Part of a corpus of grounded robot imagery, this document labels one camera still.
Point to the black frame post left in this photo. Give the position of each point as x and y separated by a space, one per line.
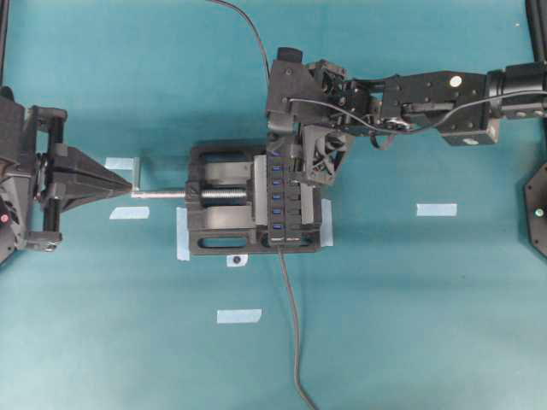
4 21

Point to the blue tape strip vise left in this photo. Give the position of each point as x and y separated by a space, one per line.
182 235

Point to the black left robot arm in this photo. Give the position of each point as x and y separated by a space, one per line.
20 144

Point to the black frame post right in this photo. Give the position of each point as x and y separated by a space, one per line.
536 21

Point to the blue tape strip right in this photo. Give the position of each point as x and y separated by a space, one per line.
436 209

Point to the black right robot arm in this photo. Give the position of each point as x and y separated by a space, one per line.
463 108

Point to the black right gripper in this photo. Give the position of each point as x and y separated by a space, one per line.
320 151

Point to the blue tape strip lower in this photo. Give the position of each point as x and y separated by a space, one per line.
238 316

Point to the blue tape strip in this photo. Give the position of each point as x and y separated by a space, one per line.
436 209
121 163
238 316

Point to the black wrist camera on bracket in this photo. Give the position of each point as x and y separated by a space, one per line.
289 78

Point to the black multi-port USB hub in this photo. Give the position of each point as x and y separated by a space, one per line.
284 215

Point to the blue tape strip upper left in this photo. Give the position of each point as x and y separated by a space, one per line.
121 163

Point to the blue tape strip vise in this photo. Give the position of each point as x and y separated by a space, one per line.
326 232
182 235

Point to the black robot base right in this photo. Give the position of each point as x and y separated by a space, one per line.
535 201

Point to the black frame post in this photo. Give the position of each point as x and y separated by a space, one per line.
4 21
536 21

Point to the blue tape strip vise right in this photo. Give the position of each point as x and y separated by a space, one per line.
326 232

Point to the blue tape strip mid left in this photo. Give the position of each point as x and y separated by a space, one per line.
130 213

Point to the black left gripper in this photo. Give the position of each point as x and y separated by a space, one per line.
65 164

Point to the dark grey bench vise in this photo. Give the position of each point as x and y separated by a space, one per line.
226 198

